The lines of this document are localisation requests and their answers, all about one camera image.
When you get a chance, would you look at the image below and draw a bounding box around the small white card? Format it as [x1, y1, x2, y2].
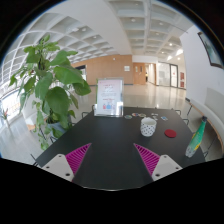
[151, 113, 158, 120]

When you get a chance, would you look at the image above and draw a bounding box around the white dotted cup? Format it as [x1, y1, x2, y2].
[140, 117, 157, 137]

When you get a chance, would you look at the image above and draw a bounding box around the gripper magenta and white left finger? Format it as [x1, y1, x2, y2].
[42, 143, 91, 181]

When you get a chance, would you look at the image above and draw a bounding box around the blue square card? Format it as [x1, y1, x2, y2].
[161, 116, 168, 121]

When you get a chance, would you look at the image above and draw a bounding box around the framed picture on wall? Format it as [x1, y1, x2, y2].
[198, 32, 223, 68]

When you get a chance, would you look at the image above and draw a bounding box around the red round coaster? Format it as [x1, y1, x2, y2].
[164, 129, 177, 138]

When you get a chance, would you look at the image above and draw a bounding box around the green plastic water bottle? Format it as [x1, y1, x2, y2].
[185, 116, 207, 158]

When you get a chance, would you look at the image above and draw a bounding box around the large green potted plant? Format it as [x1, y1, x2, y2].
[9, 35, 91, 150]

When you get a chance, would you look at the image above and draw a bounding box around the acrylic sign holder with flyer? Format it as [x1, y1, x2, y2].
[94, 77, 124, 117]

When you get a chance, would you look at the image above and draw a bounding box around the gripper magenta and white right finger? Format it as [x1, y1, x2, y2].
[134, 144, 182, 181]

